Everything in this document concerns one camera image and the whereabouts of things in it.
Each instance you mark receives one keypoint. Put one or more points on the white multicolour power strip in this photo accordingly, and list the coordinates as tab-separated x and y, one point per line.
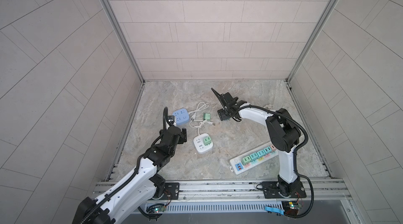
237	167

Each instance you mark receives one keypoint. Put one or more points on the metal corner wall profile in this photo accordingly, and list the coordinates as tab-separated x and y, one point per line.
330	6
120	36

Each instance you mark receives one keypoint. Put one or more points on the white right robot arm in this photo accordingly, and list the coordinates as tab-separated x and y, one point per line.
286	135

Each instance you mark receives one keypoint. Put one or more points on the metal corner wall profile left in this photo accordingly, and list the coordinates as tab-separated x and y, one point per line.
120	36

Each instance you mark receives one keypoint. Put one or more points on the left circuit board with wires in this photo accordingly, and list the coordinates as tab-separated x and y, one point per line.
156	209

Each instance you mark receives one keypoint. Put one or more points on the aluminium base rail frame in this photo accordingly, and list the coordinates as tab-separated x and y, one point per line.
331	197

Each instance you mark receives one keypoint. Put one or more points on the dark teal plug adapter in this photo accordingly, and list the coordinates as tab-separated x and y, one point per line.
253	156

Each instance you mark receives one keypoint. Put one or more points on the green plug adapter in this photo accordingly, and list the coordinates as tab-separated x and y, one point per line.
207	116

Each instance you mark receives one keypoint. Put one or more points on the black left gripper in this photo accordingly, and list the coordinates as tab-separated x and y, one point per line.
181	136

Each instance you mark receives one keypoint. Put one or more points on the right circuit board with wires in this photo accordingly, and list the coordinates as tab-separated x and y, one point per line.
292	208

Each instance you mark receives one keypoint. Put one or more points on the blue connector tag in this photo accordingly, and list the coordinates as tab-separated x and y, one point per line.
278	211

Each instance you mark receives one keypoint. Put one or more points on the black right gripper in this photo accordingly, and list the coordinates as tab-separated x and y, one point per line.
220	113

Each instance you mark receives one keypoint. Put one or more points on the blue square power socket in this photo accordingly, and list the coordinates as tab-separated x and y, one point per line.
181	116

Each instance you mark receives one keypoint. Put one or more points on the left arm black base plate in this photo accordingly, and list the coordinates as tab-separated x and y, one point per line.
170	192

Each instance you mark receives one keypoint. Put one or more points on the circuit board with wires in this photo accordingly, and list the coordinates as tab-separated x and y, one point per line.
292	208
156	209

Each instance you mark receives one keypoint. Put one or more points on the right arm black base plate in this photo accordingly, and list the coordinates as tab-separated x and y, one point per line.
282	189

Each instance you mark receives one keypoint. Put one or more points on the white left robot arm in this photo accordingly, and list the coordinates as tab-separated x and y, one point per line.
139	185

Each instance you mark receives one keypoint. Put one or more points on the metal corner wall profile right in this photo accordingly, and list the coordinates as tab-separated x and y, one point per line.
330	6

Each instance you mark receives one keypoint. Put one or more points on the white square power socket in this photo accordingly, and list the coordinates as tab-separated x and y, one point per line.
199	145

